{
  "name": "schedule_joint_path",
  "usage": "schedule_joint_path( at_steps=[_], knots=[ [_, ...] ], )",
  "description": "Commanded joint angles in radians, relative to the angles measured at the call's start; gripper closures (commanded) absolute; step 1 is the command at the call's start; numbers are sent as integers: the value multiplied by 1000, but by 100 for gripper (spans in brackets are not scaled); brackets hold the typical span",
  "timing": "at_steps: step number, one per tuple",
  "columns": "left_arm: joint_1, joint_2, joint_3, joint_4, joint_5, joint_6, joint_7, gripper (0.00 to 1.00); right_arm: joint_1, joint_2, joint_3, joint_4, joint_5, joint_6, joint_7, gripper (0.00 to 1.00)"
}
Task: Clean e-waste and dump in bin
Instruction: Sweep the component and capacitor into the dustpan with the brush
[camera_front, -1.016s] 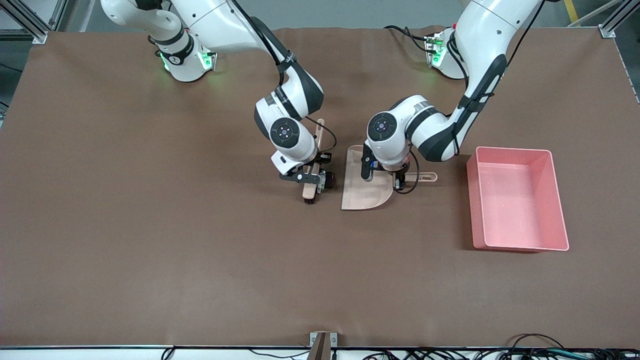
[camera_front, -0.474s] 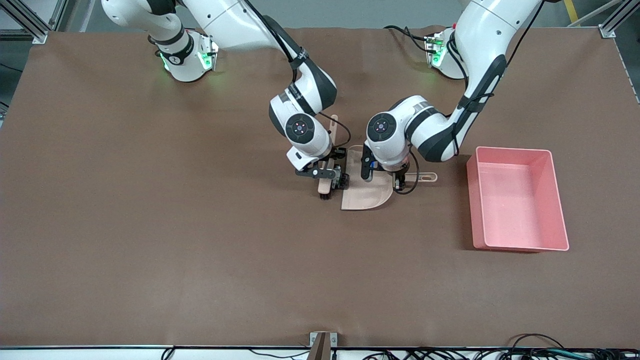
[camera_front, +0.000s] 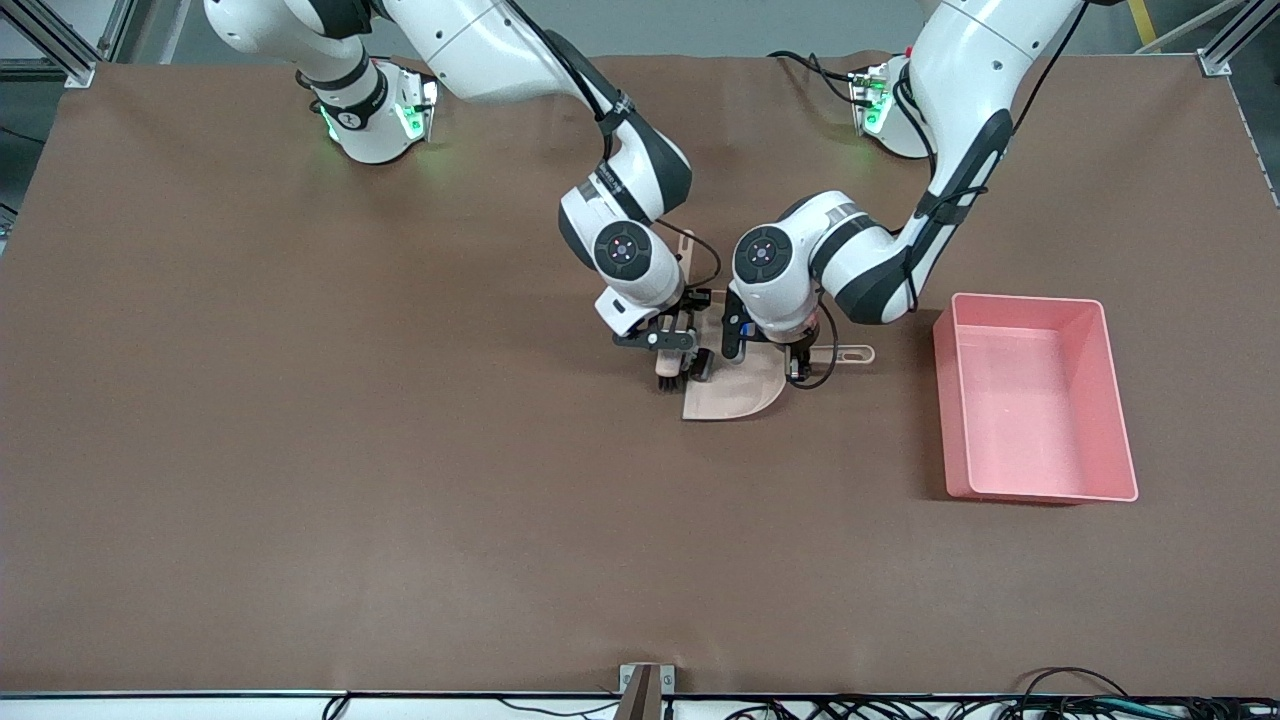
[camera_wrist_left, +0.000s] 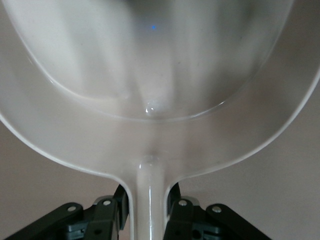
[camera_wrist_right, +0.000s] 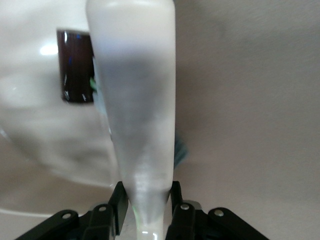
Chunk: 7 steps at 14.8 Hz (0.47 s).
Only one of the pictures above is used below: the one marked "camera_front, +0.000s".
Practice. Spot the beige plastic dustpan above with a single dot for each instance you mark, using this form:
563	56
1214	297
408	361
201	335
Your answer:
740	395

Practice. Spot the metal table edge bracket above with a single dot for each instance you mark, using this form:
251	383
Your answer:
645	695

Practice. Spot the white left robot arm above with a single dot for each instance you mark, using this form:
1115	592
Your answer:
960	60

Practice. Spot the brown table mat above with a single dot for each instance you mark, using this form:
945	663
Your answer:
400	500

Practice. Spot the pink plastic bin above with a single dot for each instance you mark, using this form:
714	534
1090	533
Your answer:
1040	420

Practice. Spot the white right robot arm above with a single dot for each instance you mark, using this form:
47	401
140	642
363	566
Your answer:
480	40

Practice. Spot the aluminium frame profile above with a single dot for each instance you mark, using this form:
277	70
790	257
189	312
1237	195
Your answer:
75	72
1215	62

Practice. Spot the beige brush black bristles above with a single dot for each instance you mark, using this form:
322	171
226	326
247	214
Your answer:
670	378

